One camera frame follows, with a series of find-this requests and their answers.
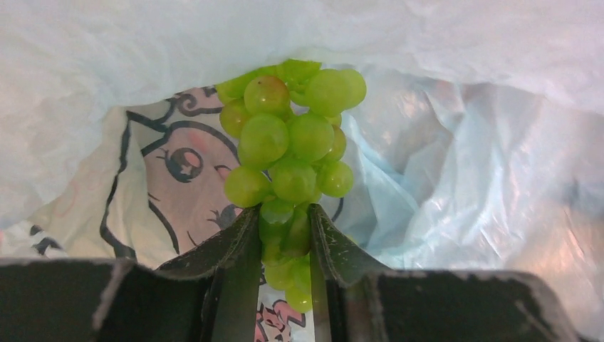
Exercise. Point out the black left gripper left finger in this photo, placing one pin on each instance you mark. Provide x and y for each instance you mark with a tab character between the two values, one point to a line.
206	294

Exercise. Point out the light blue printed plastic bag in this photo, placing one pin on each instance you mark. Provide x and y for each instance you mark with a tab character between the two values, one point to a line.
479	144

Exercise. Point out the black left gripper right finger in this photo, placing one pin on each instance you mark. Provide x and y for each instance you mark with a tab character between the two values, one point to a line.
357	298

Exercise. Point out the green fake grape bunch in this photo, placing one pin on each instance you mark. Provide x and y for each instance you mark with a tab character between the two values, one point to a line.
287	121

